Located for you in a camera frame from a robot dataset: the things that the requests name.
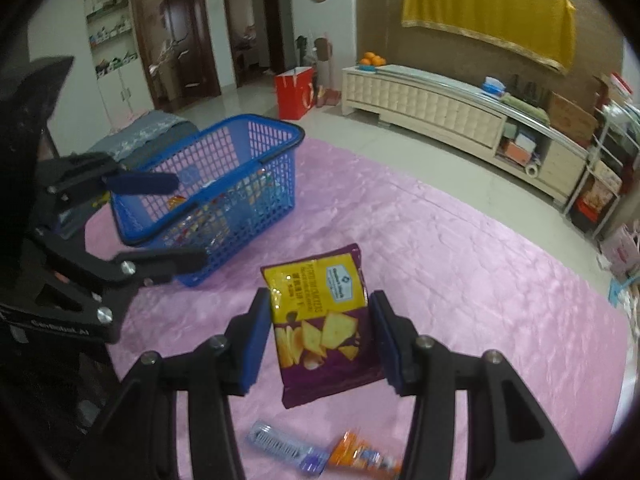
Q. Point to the yellow hanging cloth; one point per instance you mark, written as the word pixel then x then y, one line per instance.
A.
pixel 485 0

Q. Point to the white paper roll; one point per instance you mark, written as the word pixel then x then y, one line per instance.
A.
pixel 533 169

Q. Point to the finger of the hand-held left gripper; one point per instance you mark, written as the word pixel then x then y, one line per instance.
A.
pixel 145 183
pixel 170 262

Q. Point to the white wall shelf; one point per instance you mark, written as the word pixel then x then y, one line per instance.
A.
pixel 110 30

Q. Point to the red paper shopping bag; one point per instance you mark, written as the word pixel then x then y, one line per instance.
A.
pixel 295 95

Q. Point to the white metal rack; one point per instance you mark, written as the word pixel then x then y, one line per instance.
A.
pixel 607 160

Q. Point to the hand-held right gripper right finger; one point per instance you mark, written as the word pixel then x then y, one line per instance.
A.
pixel 385 345

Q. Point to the grey stool with lace cover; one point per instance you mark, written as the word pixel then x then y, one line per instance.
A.
pixel 145 130

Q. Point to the cream tv cabinet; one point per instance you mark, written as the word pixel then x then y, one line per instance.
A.
pixel 430 105

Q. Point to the pile of oranges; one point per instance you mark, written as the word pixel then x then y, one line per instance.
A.
pixel 372 59

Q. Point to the pink gift bag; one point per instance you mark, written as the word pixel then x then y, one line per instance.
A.
pixel 622 252

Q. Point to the brown cardboard box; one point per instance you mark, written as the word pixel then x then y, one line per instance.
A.
pixel 572 117

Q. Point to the orange snack packet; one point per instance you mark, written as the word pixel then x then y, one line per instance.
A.
pixel 360 455

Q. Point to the dark wooden door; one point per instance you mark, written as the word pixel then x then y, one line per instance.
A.
pixel 187 45

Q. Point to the green cushion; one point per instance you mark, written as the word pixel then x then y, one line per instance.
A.
pixel 525 107

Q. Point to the yellow purple chips bag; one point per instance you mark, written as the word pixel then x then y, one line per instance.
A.
pixel 320 320

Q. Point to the heap of assorted snack packets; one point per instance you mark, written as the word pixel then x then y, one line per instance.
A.
pixel 235 210

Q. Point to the pink quilted blanket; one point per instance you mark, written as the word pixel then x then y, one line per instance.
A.
pixel 475 285

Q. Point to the blue plastic basket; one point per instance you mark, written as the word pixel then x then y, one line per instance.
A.
pixel 240 160

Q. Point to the blue tissue box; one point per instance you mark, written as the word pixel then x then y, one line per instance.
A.
pixel 493 86

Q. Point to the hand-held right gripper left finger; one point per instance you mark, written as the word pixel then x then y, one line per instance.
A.
pixel 252 340

